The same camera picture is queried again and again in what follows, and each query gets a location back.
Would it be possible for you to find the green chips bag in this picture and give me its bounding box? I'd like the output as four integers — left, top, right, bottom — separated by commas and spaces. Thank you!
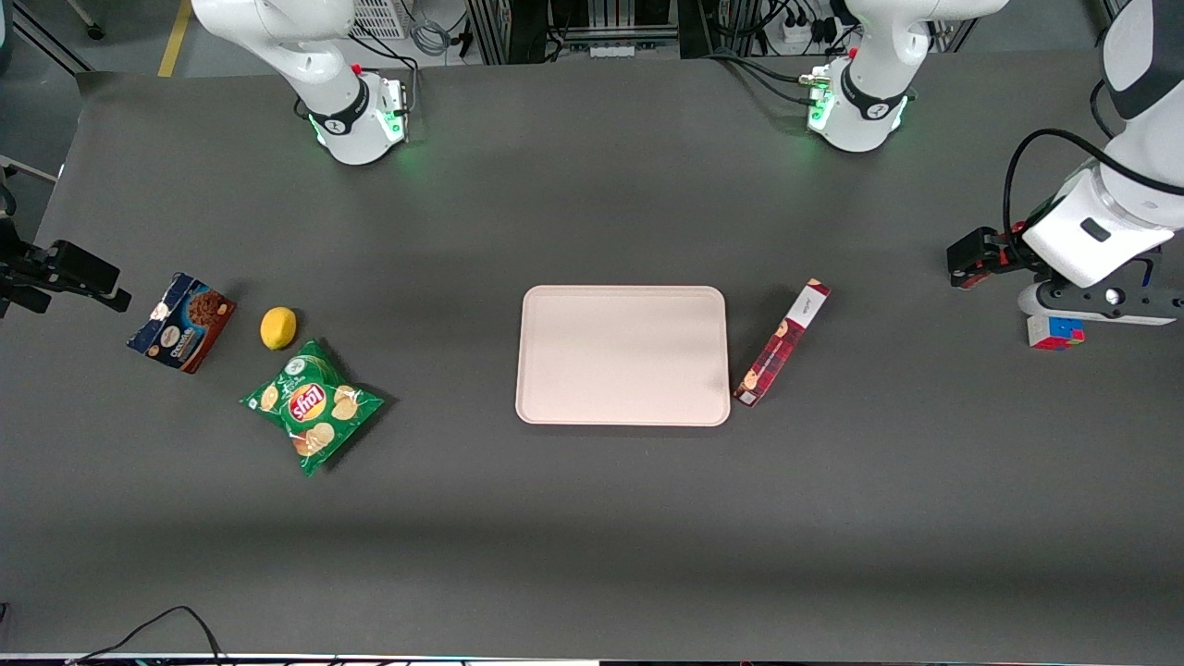
240, 339, 386, 478

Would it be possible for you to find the blue chocolate cookie box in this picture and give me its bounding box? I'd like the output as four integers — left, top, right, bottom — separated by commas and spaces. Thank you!
127, 272, 238, 375

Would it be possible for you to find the colourful puzzle cube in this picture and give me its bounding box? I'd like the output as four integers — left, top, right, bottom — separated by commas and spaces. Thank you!
1026, 315, 1087, 352

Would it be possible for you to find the grey coiled cable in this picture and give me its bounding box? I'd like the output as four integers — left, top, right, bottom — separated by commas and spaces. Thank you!
410, 17, 456, 58

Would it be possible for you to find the black equipment rack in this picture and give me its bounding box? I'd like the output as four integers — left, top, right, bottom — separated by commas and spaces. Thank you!
465, 0, 709, 66

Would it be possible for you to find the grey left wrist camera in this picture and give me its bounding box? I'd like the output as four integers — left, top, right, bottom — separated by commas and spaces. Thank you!
1017, 280, 1184, 327

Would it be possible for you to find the red cookie box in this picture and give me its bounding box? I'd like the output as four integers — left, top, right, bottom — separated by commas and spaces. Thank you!
734, 278, 832, 408

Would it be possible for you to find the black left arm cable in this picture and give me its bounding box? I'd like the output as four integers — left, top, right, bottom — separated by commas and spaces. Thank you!
1003, 79, 1184, 260

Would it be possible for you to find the white power strip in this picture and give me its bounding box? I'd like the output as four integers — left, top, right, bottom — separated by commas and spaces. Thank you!
780, 11, 839, 49

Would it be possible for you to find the yellow lemon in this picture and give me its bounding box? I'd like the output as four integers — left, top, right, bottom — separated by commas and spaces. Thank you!
260, 306, 299, 352

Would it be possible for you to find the black loose cable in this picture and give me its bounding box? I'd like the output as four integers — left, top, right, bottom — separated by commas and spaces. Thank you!
67, 605, 228, 666

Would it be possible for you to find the pink plastic tray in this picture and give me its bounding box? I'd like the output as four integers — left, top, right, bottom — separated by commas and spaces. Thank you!
515, 285, 732, 427

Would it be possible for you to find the white perforated box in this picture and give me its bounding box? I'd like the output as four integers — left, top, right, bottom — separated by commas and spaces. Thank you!
350, 0, 410, 41

